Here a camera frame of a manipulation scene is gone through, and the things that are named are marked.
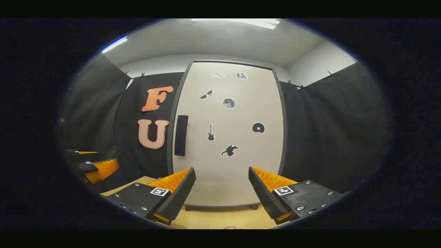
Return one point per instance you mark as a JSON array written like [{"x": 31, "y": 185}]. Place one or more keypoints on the long ceiling light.
[{"x": 114, "y": 44}]

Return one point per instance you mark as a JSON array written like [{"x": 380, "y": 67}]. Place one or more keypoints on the grey cabinet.
[{"x": 169, "y": 144}]

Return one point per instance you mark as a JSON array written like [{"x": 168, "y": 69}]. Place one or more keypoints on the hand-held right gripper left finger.
[{"x": 181, "y": 193}]

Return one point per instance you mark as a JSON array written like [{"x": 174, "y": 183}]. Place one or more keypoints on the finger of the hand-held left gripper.
[
  {"x": 82, "y": 157},
  {"x": 86, "y": 167}
]

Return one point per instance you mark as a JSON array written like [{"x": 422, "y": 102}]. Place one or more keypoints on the wide ceiling light panel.
[{"x": 241, "y": 22}]

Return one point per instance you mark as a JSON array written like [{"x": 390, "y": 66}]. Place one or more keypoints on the black backdrop cloth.
[{"x": 330, "y": 137}]

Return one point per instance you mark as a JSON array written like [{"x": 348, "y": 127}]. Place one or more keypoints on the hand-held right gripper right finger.
[{"x": 263, "y": 193}]

